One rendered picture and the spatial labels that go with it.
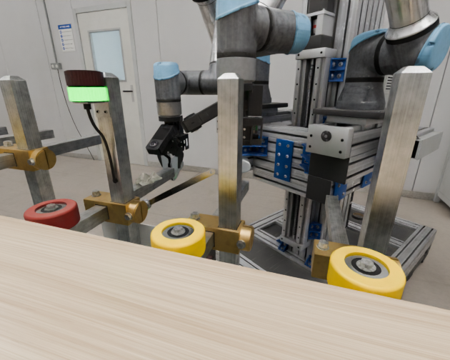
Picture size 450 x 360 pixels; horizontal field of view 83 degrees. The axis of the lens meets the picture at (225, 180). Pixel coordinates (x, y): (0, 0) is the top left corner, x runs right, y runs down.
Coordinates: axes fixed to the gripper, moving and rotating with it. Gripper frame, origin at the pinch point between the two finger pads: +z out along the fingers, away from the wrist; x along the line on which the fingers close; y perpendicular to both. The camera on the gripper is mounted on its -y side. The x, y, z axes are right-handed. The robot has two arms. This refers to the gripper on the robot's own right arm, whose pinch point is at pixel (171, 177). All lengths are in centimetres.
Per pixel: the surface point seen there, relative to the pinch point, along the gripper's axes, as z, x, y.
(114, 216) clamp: -2.2, -3.3, -30.8
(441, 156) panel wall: 40, -171, 226
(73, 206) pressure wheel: -9.2, -3.5, -40.1
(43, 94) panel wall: -14, 374, 250
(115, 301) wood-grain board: -9, -25, -55
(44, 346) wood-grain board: -9, -23, -61
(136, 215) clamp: -3.0, -8.5, -30.0
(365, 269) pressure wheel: -9, -50, -42
